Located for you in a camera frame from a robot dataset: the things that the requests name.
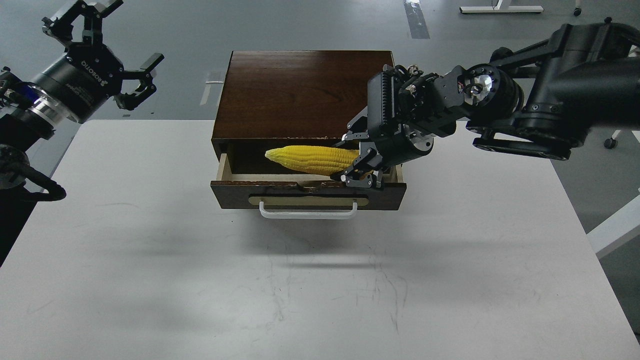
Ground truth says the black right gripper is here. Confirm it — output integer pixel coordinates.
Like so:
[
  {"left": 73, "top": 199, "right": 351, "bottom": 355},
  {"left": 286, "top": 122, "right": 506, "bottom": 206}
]
[{"left": 331, "top": 64, "right": 457, "bottom": 190}]

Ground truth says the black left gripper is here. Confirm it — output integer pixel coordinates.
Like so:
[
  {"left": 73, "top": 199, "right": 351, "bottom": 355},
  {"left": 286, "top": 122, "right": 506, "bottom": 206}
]
[{"left": 30, "top": 0, "right": 166, "bottom": 124}]

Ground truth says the yellow corn cob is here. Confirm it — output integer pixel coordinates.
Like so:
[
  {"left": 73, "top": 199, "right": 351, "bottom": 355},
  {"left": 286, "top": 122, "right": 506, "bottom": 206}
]
[{"left": 264, "top": 145, "right": 360, "bottom": 176}]

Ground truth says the wooden drawer with white handle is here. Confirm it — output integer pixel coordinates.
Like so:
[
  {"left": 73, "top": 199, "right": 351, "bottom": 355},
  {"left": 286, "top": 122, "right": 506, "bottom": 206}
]
[{"left": 210, "top": 153, "right": 408, "bottom": 212}]

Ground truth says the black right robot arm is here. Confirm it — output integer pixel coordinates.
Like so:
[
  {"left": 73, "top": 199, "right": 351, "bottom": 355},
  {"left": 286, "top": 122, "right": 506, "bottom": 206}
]
[{"left": 330, "top": 18, "right": 640, "bottom": 189}]

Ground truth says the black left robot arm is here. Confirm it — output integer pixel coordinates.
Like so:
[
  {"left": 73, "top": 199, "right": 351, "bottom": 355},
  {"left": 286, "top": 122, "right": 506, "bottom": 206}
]
[{"left": 0, "top": 0, "right": 164, "bottom": 260}]

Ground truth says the dark wooden drawer cabinet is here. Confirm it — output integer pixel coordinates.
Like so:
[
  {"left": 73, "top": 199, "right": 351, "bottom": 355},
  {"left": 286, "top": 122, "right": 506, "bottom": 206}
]
[{"left": 211, "top": 50, "right": 394, "bottom": 174}]

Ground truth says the grey floor tape strip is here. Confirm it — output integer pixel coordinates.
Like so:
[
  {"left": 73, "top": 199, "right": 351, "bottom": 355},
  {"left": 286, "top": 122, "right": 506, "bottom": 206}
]
[{"left": 402, "top": 0, "right": 430, "bottom": 40}]

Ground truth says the white desk base far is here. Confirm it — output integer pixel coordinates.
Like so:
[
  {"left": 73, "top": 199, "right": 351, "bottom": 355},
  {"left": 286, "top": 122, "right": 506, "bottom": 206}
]
[{"left": 459, "top": 0, "right": 544, "bottom": 15}]

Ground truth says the white wheeled chair base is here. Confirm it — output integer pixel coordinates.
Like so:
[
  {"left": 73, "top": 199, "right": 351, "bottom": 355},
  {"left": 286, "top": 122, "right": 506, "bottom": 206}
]
[{"left": 603, "top": 129, "right": 640, "bottom": 150}]

